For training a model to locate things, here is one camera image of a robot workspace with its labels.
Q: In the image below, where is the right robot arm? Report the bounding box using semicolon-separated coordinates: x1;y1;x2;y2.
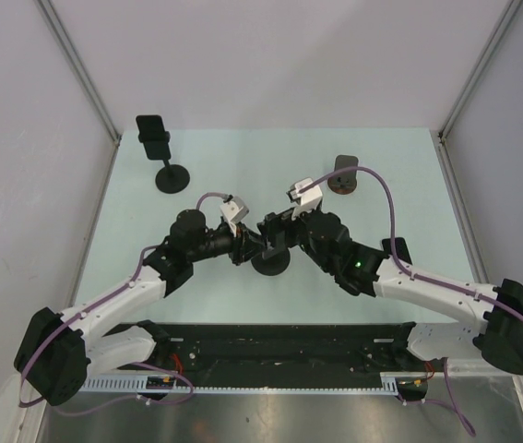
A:
257;210;523;375

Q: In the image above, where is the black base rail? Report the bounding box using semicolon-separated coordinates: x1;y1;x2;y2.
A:
146;323;442;389

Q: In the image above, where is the white cable duct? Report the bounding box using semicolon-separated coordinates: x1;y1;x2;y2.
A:
76;372;433;396

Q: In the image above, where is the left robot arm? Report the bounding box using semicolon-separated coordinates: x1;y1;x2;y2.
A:
14;199;261;408

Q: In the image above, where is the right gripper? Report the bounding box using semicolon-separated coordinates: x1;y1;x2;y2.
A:
257;202;334;273

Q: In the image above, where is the right aluminium frame post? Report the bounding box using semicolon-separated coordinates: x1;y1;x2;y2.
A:
437;0;523;143

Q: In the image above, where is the left aluminium frame post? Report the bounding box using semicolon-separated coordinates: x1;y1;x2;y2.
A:
34;0;122;147

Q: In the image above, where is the brown-based phone stand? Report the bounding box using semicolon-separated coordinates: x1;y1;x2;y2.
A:
327;154;359;196

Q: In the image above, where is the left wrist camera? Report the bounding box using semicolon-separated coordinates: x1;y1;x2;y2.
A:
220;195;249;237

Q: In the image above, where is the black phone stand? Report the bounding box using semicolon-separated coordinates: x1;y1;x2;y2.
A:
251;250;291;277
138;130;190;194

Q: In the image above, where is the aluminium frame post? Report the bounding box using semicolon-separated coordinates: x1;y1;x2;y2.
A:
34;0;122;147
437;0;523;143

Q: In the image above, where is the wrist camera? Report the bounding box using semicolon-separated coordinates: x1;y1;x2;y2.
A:
220;195;249;237
287;177;323;221

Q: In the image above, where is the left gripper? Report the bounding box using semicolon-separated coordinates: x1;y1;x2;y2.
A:
187;221;266;266

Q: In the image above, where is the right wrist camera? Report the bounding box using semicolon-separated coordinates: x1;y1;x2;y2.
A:
287;177;323;221

